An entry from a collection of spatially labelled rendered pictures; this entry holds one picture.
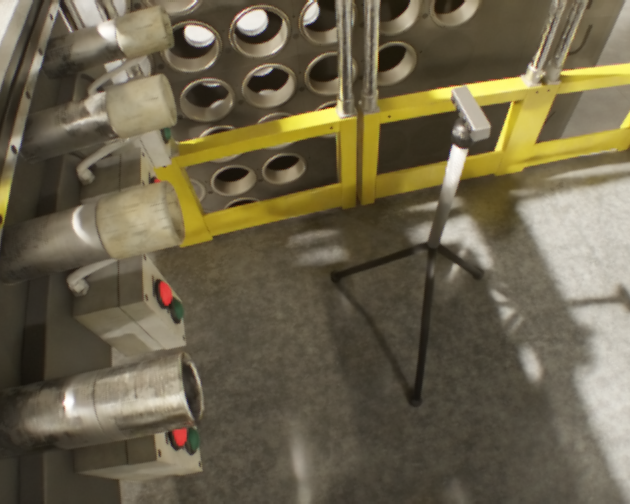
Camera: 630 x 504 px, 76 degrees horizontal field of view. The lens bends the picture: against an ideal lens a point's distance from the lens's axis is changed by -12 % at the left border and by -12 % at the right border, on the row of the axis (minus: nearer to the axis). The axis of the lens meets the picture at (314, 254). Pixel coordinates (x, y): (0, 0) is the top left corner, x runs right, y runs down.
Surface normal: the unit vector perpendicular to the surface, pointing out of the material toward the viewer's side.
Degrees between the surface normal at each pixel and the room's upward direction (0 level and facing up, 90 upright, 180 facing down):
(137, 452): 0
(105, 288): 0
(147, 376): 11
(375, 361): 0
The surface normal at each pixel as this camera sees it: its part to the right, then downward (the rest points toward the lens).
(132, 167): -0.07, -0.50
